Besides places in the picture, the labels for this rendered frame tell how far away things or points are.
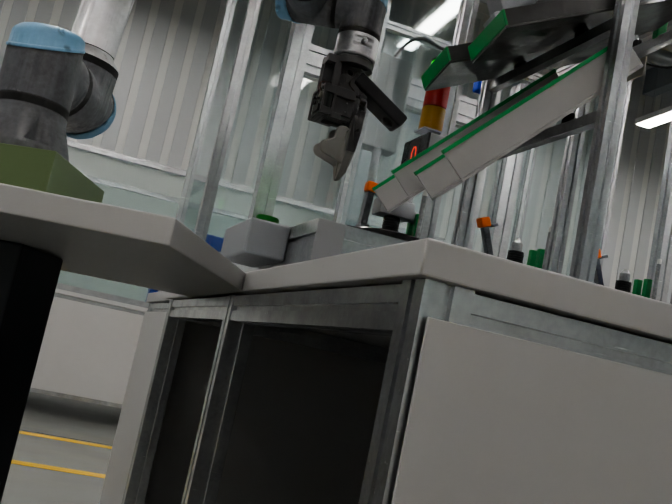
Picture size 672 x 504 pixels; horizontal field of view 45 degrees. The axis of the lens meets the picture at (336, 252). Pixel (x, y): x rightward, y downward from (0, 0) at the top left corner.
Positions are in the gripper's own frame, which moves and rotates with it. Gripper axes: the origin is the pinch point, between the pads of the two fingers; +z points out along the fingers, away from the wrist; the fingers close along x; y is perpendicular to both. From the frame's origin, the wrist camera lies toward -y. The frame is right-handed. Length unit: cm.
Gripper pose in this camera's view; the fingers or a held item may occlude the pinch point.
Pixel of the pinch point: (341, 174)
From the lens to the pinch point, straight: 142.8
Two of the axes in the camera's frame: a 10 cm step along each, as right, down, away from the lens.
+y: -9.2, -2.4, -3.0
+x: 3.3, -0.7, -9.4
